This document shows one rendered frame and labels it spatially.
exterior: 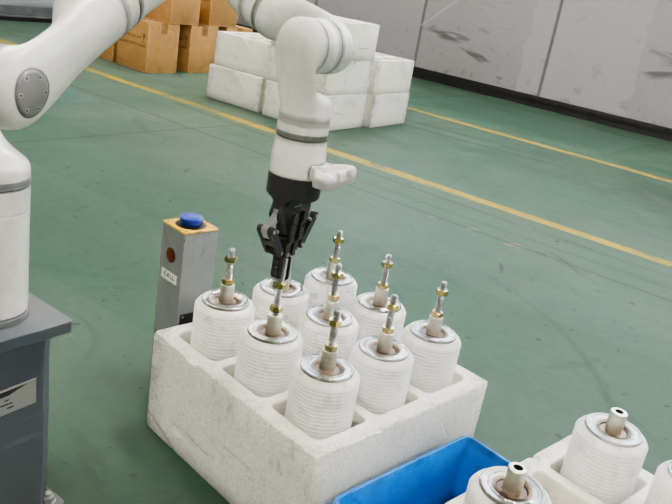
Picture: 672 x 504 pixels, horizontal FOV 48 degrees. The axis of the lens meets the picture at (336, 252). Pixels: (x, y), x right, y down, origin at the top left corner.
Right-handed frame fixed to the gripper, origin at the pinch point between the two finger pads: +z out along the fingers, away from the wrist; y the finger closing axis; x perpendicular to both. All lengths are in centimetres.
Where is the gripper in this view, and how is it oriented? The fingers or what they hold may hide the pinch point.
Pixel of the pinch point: (281, 266)
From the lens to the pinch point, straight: 108.3
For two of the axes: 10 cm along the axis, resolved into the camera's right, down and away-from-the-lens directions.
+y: -4.8, 2.4, -8.5
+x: 8.6, 3.1, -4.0
